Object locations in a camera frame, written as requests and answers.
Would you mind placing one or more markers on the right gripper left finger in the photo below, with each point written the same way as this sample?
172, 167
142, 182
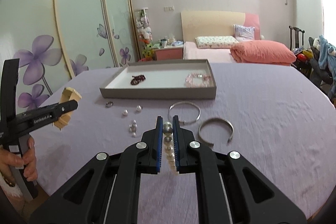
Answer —
106, 189

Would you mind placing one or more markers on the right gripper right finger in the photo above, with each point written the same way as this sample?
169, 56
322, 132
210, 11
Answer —
229, 188

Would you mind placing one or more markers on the yellow wrist watch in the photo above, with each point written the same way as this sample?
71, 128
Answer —
68, 104

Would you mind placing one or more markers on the person's left hand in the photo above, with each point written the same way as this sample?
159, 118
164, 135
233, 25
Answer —
28, 160

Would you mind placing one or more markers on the small pearl drop earring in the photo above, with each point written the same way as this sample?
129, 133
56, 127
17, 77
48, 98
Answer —
133, 128

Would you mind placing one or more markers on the white pearl earring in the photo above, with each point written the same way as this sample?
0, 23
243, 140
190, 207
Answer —
138, 108
125, 113

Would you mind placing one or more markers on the purple tablecloth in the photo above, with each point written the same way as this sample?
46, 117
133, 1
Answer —
282, 123

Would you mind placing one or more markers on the thin silver bangle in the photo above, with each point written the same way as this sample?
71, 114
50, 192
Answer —
187, 111

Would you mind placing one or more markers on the floral sliding wardrobe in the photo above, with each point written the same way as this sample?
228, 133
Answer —
56, 40

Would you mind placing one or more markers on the grey shallow cardboard tray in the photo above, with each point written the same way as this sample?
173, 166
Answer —
162, 80

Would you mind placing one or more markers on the salmon folded duvet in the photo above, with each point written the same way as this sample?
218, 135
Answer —
262, 52

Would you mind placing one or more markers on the pink bedside table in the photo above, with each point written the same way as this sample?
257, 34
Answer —
169, 53

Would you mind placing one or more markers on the plush toy display tube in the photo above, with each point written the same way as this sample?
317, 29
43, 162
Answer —
144, 35

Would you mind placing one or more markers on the floral long pillow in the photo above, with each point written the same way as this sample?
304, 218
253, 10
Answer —
208, 42

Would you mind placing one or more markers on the small patterned pillow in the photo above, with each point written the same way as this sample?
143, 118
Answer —
243, 33

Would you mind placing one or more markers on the bed with cream headboard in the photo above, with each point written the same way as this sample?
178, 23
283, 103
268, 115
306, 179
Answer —
213, 23

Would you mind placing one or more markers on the dark wooden chair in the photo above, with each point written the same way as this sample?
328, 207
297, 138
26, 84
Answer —
296, 37

